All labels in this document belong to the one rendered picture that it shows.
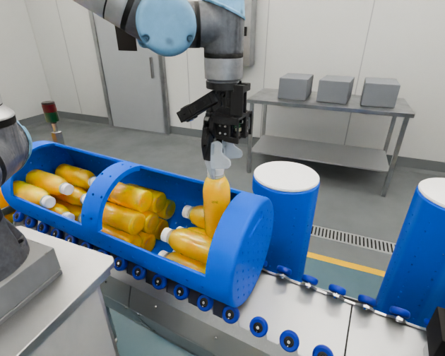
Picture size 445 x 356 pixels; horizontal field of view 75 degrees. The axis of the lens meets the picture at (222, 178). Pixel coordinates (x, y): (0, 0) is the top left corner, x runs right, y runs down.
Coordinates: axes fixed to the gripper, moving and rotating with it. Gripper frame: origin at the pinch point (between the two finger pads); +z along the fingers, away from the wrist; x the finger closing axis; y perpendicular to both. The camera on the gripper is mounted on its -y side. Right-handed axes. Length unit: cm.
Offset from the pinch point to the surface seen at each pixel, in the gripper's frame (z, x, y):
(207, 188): 4.0, -3.0, -0.6
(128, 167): 7.1, 1.7, -30.3
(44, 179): 16, -5, -64
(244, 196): 7.2, 2.8, 6.3
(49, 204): 21, -10, -56
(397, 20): -36, 344, 32
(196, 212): 17.4, 3.8, -8.4
